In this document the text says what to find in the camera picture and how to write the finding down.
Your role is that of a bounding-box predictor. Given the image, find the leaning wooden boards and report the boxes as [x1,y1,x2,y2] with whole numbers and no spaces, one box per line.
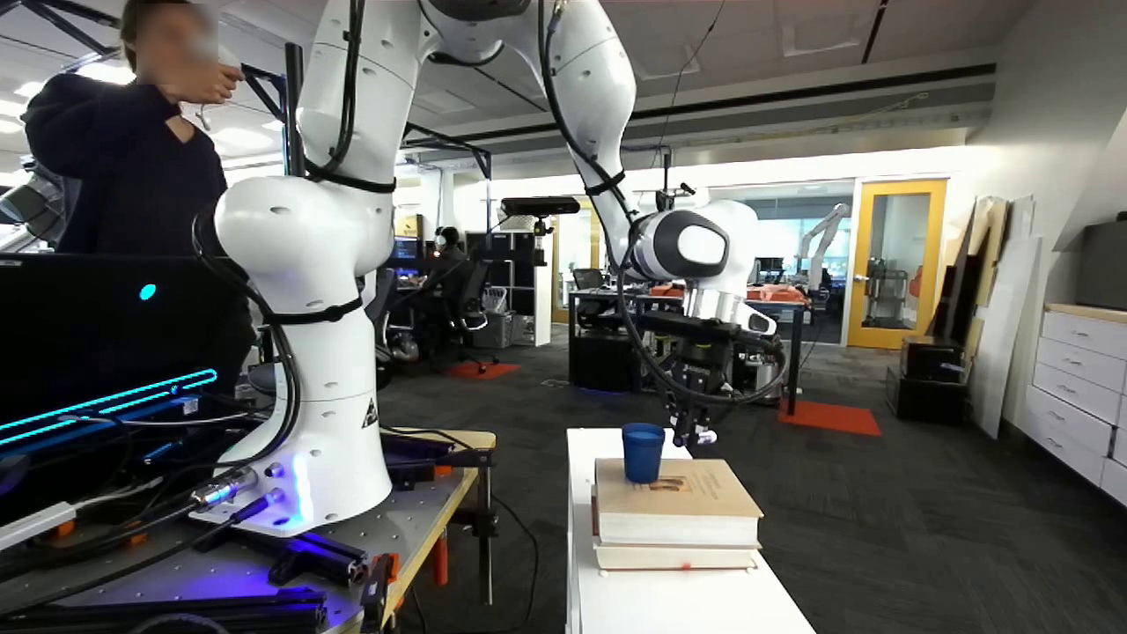
[960,189,1042,445]

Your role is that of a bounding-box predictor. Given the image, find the person in black hoodie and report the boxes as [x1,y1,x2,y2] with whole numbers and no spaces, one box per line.
[20,0,249,260]

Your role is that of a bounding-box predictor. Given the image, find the blue plastic cup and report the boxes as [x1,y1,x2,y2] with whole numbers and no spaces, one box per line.
[620,419,670,487]

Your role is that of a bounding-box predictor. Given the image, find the white power strip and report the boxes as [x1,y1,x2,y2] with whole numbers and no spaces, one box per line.
[0,497,81,555]

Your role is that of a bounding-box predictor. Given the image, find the yellow framed door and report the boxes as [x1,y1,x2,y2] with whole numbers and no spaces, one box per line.
[845,176,951,353]

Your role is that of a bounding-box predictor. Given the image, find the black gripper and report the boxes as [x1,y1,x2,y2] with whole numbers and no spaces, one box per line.
[661,314,771,453]

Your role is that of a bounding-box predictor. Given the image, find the black laptop screen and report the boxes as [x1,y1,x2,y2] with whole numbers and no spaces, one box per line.
[0,250,258,472]

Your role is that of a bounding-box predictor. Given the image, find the red floor mat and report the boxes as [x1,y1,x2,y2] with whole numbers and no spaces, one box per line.
[776,396,888,445]

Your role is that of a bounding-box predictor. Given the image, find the white drawer cabinet wood top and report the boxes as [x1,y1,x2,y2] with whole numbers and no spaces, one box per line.
[1013,300,1127,509]

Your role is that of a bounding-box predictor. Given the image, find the wooden table surface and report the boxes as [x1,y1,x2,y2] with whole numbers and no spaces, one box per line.
[588,453,768,554]

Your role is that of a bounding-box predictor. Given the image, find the metal breadboard robot table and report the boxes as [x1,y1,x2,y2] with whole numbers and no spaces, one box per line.
[0,426,505,634]

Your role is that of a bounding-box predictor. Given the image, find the white paper sheet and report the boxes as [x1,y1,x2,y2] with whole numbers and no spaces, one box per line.
[562,426,822,634]

